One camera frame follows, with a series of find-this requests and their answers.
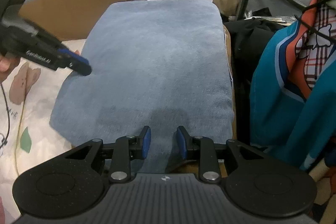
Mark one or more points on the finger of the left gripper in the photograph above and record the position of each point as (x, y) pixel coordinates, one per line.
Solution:
(74, 61)

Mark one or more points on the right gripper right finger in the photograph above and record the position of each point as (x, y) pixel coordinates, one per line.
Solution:
(203, 150)

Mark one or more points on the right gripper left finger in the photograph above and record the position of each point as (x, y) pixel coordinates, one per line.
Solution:
(124, 150)

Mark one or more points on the light blue denim pants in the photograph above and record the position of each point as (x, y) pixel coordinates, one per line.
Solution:
(160, 64)

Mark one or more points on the person's left hand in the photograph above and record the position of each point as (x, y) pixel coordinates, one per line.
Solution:
(7, 65)

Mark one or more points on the brown suede cushion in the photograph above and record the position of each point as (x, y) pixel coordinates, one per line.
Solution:
(191, 166)

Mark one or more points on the brown cardboard sheet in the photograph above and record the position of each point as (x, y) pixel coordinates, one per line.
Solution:
(66, 19)

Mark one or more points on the cream bear print bedsheet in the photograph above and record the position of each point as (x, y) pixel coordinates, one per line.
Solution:
(27, 98)

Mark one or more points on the blue cartoon print blanket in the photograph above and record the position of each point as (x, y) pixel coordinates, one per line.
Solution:
(292, 96)

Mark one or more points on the black clothing pile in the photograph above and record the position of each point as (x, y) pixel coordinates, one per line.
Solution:
(248, 40)

